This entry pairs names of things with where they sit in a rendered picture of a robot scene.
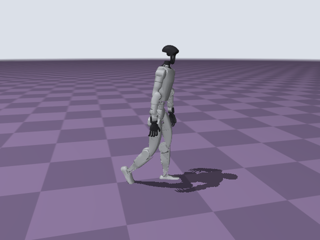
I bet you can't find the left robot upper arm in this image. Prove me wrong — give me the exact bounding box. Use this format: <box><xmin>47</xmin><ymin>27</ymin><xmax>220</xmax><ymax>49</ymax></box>
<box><xmin>170</xmin><ymin>70</ymin><xmax>175</xmax><ymax>96</ymax></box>

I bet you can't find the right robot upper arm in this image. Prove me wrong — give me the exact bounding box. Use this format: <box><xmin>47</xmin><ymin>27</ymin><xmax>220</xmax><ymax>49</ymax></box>
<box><xmin>152</xmin><ymin>68</ymin><xmax>166</xmax><ymax>100</ymax></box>

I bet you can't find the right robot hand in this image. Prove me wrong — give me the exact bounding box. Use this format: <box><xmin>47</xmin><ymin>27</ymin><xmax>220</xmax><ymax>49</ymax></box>
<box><xmin>148</xmin><ymin>116</ymin><xmax>161</xmax><ymax>137</ymax></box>

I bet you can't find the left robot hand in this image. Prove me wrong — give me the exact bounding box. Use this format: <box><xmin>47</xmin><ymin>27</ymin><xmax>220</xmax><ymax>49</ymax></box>
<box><xmin>168</xmin><ymin>108</ymin><xmax>177</xmax><ymax>127</ymax></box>

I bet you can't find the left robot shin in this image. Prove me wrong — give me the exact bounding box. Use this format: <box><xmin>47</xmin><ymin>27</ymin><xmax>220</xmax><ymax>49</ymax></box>
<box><xmin>160</xmin><ymin>148</ymin><xmax>170</xmax><ymax>177</ymax></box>

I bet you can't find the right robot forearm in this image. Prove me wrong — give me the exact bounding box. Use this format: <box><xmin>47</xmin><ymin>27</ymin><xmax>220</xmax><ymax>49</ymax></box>
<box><xmin>149</xmin><ymin>92</ymin><xmax>161</xmax><ymax>122</ymax></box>

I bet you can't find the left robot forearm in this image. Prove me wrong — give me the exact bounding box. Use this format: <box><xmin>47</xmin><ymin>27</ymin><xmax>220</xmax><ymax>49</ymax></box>
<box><xmin>167</xmin><ymin>95</ymin><xmax>174</xmax><ymax>112</ymax></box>

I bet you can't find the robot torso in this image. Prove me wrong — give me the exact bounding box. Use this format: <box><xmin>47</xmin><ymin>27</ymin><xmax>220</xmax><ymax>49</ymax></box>
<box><xmin>154</xmin><ymin>64</ymin><xmax>175</xmax><ymax>120</ymax></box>

